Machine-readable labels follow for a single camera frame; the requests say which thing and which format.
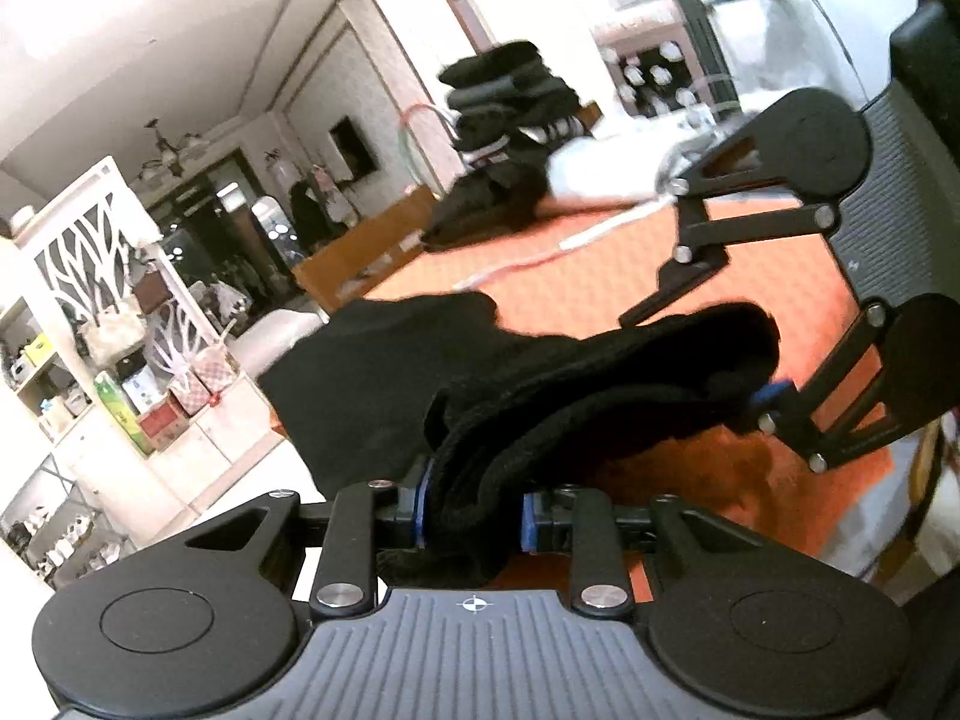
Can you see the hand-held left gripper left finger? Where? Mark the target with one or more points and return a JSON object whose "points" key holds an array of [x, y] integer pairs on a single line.
{"points": [[422, 499]]}

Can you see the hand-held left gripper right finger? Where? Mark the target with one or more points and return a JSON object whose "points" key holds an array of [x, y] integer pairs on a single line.
{"points": [[527, 525]]}

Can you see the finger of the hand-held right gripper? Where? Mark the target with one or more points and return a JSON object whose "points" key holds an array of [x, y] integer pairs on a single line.
{"points": [[675, 285], [772, 394]]}

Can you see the black pants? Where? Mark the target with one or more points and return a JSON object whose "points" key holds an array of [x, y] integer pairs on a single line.
{"points": [[525, 375]]}

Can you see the orange patterned table mat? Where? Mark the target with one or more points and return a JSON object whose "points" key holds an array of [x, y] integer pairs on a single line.
{"points": [[787, 277]]}

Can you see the black garment grey lining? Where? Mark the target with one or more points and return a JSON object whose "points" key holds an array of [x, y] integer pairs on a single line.
{"points": [[487, 202]]}

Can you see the clear plastic container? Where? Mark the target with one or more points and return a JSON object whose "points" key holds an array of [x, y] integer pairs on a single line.
{"points": [[780, 22]]}

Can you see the black folded garment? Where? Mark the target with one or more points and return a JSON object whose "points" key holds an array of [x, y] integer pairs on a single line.
{"points": [[517, 118], [491, 67]]}

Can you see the wooden chair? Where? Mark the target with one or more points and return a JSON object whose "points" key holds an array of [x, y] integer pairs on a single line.
{"points": [[360, 262]]}

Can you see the dark grey folded garment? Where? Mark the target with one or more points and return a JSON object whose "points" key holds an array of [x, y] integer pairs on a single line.
{"points": [[510, 94]]}

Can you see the green box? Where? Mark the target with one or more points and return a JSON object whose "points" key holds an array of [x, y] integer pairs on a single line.
{"points": [[120, 412]]}

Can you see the white lattice shelf cabinet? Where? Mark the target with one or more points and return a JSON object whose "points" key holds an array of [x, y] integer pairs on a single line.
{"points": [[82, 262]]}

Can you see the ceiling chandelier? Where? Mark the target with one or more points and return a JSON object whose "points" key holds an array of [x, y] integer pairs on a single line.
{"points": [[169, 154]]}

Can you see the wall television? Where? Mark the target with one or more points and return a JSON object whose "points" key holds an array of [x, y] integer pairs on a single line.
{"points": [[352, 150]]}

